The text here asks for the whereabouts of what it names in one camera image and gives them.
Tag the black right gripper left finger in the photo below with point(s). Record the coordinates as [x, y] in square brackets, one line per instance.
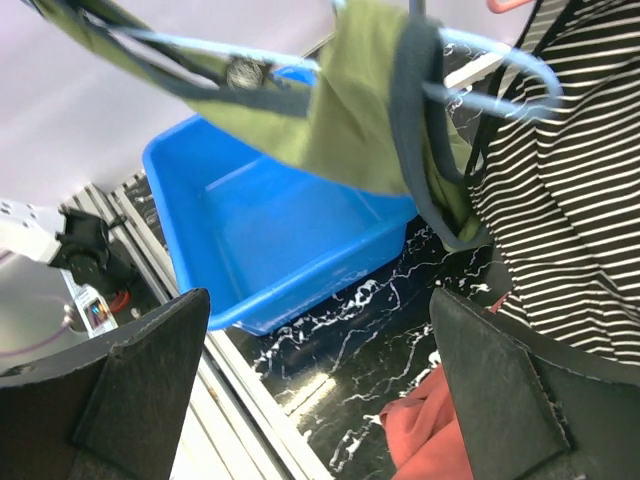
[112, 407]

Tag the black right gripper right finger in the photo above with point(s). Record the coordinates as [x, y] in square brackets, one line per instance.
[530, 407]

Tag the black white striped tank top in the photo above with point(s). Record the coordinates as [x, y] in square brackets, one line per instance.
[560, 196]

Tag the green graphic tank top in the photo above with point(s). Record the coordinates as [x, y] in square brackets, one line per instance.
[365, 123]

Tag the pink wire hanger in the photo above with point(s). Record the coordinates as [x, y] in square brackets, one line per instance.
[503, 6]

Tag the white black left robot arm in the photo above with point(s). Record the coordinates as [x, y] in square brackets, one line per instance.
[71, 240]

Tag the red graphic tank top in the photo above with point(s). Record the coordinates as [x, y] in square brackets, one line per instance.
[423, 434]

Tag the blue plastic bin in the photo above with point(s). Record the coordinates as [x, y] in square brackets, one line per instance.
[266, 241]

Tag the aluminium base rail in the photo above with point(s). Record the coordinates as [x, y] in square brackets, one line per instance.
[233, 428]

